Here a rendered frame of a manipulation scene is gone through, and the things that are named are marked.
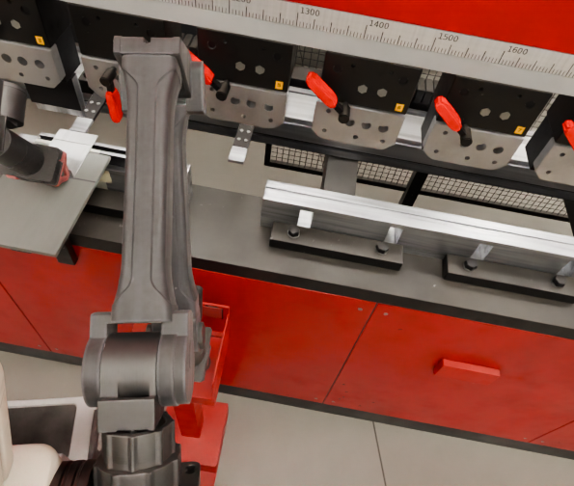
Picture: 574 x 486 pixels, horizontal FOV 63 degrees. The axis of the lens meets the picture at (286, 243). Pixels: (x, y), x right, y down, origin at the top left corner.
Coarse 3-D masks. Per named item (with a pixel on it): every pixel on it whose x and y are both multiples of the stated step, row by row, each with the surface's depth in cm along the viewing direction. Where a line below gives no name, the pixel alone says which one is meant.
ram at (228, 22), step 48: (96, 0) 70; (144, 0) 69; (288, 0) 65; (336, 0) 64; (384, 0) 63; (432, 0) 63; (480, 0) 62; (528, 0) 61; (336, 48) 70; (384, 48) 69
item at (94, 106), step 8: (80, 80) 110; (88, 88) 111; (96, 96) 109; (88, 104) 107; (96, 104) 108; (88, 112) 106; (96, 112) 106; (80, 120) 104; (88, 120) 104; (72, 128) 102; (80, 128) 103; (88, 128) 103
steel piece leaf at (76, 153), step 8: (56, 144) 99; (64, 144) 100; (72, 144) 100; (80, 144) 100; (72, 152) 98; (80, 152) 99; (88, 152) 99; (72, 160) 97; (80, 160) 97; (72, 168) 96; (72, 176) 94
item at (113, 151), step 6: (42, 132) 101; (42, 138) 102; (48, 138) 101; (96, 144) 101; (102, 144) 101; (102, 150) 100; (108, 150) 101; (114, 150) 101; (120, 150) 101; (114, 156) 100; (120, 156) 100; (114, 162) 101; (120, 162) 101
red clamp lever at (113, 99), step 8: (104, 72) 76; (112, 72) 77; (104, 80) 76; (112, 80) 77; (112, 88) 78; (112, 96) 79; (112, 104) 80; (120, 104) 82; (112, 112) 81; (120, 112) 82; (112, 120) 83; (120, 120) 83
